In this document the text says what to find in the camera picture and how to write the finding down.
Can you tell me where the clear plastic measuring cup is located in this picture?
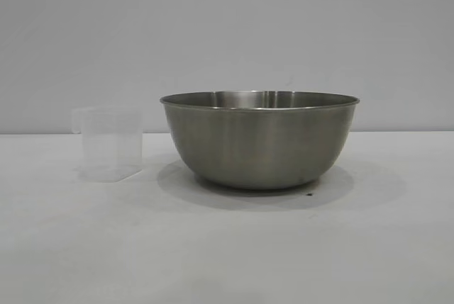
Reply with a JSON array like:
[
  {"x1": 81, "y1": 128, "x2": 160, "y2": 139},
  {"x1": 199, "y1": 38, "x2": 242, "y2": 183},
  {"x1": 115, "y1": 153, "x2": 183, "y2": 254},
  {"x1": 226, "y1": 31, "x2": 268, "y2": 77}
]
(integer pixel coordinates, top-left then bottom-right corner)
[{"x1": 72, "y1": 107, "x2": 144, "y2": 181}]

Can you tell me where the stainless steel bowl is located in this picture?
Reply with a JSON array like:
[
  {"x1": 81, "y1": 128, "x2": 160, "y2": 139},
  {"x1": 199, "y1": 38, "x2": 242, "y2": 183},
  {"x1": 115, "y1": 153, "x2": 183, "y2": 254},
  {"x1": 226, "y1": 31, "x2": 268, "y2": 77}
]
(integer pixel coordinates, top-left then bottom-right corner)
[{"x1": 159, "y1": 89, "x2": 360, "y2": 191}]

